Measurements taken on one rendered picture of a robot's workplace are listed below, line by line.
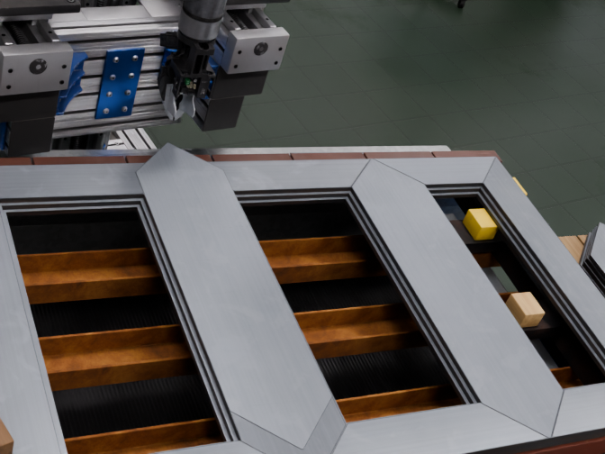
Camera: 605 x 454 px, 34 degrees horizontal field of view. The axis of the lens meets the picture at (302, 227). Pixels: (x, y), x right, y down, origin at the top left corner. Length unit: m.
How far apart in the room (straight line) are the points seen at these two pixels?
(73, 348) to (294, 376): 0.40
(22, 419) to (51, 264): 0.49
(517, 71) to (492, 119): 0.50
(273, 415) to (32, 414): 0.36
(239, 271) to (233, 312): 0.10
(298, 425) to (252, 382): 0.10
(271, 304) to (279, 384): 0.18
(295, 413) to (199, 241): 0.40
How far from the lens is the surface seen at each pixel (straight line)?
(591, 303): 2.08
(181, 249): 1.78
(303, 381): 1.63
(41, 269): 1.92
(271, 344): 1.67
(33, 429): 1.48
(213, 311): 1.69
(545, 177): 4.05
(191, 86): 1.90
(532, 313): 2.02
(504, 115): 4.32
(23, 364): 1.55
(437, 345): 1.82
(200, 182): 1.93
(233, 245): 1.82
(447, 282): 1.93
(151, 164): 1.95
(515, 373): 1.83
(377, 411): 1.87
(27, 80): 1.94
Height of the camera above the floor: 2.03
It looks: 38 degrees down
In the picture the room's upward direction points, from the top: 21 degrees clockwise
